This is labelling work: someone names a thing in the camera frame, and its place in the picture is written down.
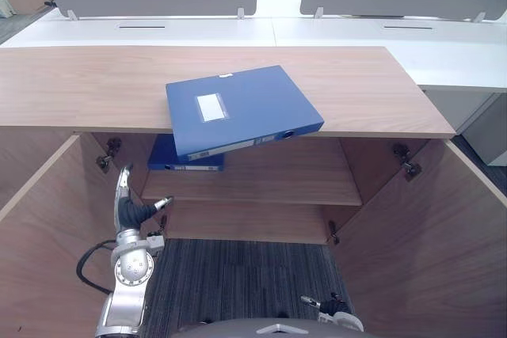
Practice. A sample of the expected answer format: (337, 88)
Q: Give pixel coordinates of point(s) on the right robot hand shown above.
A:
(332, 307)

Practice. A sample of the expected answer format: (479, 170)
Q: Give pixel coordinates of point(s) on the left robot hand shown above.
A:
(128, 207)

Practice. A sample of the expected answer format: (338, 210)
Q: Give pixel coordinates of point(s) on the wooden cabinet door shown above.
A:
(428, 243)
(47, 243)

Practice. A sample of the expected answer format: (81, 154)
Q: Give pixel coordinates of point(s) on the blue file box folder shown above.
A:
(243, 110)
(176, 158)

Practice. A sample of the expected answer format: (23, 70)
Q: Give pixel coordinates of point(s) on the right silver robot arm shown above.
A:
(344, 321)

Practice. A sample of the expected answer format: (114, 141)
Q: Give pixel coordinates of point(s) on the metal door hinge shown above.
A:
(406, 160)
(334, 231)
(161, 224)
(107, 154)

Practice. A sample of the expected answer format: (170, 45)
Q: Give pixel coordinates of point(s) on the wooden office cabinet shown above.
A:
(222, 124)

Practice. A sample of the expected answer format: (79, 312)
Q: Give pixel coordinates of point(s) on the wooden cabinet shelf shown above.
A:
(253, 183)

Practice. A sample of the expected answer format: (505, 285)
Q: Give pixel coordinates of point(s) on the white office desk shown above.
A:
(400, 47)
(138, 31)

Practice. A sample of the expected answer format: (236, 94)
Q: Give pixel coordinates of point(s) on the grey robot torso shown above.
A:
(273, 328)

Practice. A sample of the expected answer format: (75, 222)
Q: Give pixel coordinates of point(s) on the white partition bracket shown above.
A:
(479, 17)
(240, 13)
(319, 12)
(72, 15)

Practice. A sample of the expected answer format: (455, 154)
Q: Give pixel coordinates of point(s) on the grey pedestal drawer unit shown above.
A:
(471, 124)

